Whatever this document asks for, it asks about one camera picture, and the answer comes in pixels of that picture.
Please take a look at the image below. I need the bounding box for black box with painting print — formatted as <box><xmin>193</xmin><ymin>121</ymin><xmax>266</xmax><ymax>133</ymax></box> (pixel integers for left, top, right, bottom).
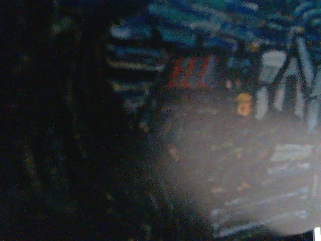
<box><xmin>0</xmin><ymin>0</ymin><xmax>321</xmax><ymax>241</ymax></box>

